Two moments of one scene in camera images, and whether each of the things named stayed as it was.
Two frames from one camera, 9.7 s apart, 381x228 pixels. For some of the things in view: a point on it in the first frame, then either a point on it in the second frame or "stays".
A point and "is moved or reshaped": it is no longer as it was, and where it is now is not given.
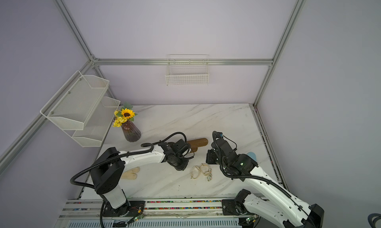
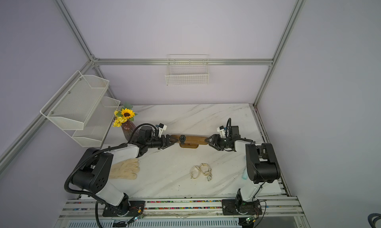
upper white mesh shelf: x=71 y=107 stays
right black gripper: x=211 y=159 -> x=215 y=136
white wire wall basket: x=187 y=70 stays
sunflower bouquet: x=126 y=113 stays
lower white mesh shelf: x=96 y=128 stays
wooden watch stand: x=194 y=143 is moved or reshaped
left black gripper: x=182 y=167 -> x=166 y=144
